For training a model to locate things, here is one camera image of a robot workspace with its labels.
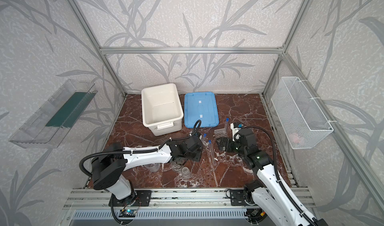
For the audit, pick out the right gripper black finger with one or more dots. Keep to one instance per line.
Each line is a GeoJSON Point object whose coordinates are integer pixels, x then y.
{"type": "Point", "coordinates": [223, 149]}
{"type": "Point", "coordinates": [222, 142]}

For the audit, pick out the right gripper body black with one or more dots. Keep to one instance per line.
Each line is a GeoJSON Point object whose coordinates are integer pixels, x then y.
{"type": "Point", "coordinates": [225, 144]}

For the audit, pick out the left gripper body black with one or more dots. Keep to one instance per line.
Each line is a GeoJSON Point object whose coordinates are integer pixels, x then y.
{"type": "Point", "coordinates": [196, 149]}

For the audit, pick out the clear acrylic test tube rack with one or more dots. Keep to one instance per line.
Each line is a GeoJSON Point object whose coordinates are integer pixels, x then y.
{"type": "Point", "coordinates": [220, 133]}

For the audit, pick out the white plastic storage bin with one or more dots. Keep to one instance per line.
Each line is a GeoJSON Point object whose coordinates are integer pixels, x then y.
{"type": "Point", "coordinates": [161, 109]}

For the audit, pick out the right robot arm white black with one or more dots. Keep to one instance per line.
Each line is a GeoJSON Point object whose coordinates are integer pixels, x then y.
{"type": "Point", "coordinates": [270, 192]}

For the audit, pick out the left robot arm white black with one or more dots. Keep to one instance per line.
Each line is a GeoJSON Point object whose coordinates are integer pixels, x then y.
{"type": "Point", "coordinates": [106, 168]}

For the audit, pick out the clear glass flask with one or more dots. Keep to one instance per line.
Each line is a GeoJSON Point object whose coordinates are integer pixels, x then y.
{"type": "Point", "coordinates": [176, 167]}

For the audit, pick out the small clear glass beaker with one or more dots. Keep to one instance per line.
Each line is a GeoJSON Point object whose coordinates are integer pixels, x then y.
{"type": "Point", "coordinates": [185, 172]}

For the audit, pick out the blue plastic bin lid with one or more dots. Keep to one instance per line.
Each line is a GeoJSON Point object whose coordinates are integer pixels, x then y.
{"type": "Point", "coordinates": [201, 106]}

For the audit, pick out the clear plastic measuring cup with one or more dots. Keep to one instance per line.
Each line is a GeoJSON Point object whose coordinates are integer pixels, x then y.
{"type": "Point", "coordinates": [153, 167]}

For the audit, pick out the pink object in basket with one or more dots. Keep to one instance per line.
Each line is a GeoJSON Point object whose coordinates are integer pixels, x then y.
{"type": "Point", "coordinates": [295, 139]}

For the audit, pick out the green circuit board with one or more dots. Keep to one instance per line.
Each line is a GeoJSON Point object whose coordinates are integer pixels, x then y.
{"type": "Point", "coordinates": [128, 213]}

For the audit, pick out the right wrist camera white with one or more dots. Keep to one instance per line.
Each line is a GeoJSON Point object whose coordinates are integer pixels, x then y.
{"type": "Point", "coordinates": [235, 127]}

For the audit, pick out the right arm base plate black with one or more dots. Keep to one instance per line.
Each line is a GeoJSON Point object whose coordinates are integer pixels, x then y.
{"type": "Point", "coordinates": [241, 198]}

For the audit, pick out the white wire mesh basket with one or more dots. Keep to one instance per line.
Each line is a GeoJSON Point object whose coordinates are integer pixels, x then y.
{"type": "Point", "coordinates": [299, 112]}

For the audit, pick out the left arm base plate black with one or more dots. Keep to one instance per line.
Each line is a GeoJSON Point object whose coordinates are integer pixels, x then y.
{"type": "Point", "coordinates": [141, 198]}

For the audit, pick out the right circuit board with wires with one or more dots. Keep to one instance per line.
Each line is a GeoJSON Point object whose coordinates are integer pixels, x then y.
{"type": "Point", "coordinates": [255, 214]}

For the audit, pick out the clear wall shelf green mat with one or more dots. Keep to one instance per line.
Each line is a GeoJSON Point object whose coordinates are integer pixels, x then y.
{"type": "Point", "coordinates": [48, 126]}

